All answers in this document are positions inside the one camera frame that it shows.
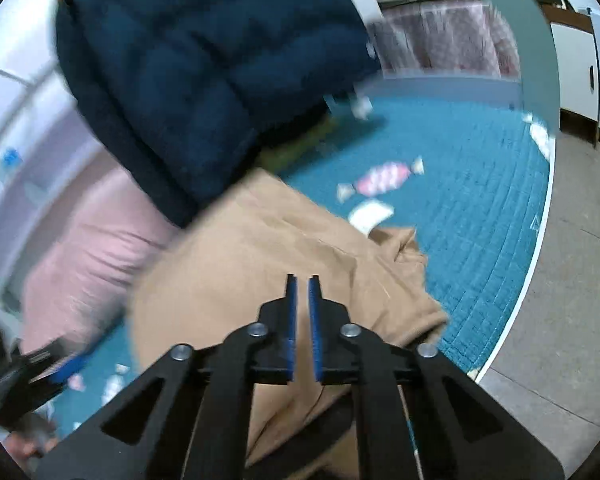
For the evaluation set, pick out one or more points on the white cabinet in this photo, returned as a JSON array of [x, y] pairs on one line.
[[580, 70]]

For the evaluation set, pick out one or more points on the navy puffer jacket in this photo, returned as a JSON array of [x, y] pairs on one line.
[[190, 70]]

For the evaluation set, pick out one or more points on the pink patterned cloth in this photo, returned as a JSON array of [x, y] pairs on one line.
[[445, 40]]

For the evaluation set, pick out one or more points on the white wardrobe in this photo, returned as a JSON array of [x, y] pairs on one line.
[[30, 110]]

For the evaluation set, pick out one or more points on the grey-green cloth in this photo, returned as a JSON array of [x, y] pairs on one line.
[[530, 50]]

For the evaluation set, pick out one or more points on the teal bed blanket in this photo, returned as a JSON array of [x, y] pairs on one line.
[[460, 185]]

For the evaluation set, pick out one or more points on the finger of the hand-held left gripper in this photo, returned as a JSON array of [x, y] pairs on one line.
[[70, 367]]

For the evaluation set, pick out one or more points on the person's left hand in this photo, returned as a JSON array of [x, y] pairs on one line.
[[27, 447]]

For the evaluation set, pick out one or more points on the tan jacket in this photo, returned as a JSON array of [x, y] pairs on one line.
[[240, 270]]

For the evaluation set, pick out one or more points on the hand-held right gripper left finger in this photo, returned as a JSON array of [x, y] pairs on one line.
[[291, 320]]

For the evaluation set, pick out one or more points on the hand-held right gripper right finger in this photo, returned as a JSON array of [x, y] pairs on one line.
[[314, 320]]

